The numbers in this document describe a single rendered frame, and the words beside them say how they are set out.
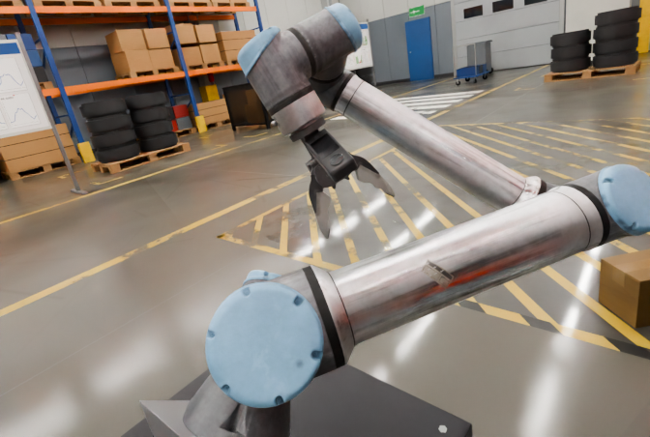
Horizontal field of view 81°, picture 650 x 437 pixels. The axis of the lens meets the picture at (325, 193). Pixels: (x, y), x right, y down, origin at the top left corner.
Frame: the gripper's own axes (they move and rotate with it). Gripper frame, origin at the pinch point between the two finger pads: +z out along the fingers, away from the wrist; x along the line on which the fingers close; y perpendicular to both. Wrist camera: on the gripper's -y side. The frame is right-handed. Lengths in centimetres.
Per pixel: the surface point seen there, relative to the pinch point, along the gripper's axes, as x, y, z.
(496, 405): -7, 20, 74
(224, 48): -16, 1024, -266
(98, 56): 251, 938, -375
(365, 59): -291, 873, -48
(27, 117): 236, 433, -180
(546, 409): -18, 14, 79
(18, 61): 205, 433, -235
